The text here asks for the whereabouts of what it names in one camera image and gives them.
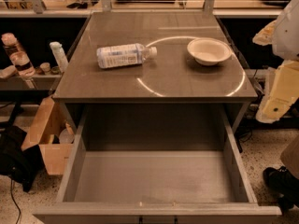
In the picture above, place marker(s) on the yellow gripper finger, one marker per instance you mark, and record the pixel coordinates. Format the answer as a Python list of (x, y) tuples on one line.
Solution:
[(283, 93)]

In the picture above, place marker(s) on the clear plastic water bottle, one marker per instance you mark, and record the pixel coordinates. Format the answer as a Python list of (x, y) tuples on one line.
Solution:
[(124, 55)]

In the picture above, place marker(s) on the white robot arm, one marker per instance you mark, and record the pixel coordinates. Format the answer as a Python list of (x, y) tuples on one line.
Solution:
[(283, 35)]

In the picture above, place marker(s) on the grey cabinet with drawer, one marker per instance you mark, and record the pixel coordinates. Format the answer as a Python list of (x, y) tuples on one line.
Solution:
[(170, 102)]

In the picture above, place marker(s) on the open grey top drawer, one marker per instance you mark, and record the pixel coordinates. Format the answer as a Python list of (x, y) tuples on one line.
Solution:
[(155, 164)]

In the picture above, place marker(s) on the white spray bottle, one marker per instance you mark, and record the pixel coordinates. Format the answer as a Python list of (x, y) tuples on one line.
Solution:
[(59, 55)]

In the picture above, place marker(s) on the brown drink bottle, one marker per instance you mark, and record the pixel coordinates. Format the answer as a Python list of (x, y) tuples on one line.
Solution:
[(17, 54)]

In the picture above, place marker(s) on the white paper bowl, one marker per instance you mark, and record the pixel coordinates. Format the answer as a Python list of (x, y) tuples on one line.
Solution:
[(209, 51)]

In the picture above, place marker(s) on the black shoe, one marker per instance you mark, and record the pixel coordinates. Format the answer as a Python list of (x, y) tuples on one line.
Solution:
[(282, 181)]

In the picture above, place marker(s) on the cardboard box on floor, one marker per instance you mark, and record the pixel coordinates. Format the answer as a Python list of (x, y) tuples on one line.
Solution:
[(47, 126)]

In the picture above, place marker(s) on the small round jar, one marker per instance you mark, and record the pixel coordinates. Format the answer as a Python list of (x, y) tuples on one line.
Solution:
[(45, 67)]

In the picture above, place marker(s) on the black bag on floor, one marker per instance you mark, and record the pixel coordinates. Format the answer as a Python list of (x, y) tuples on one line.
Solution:
[(19, 165)]

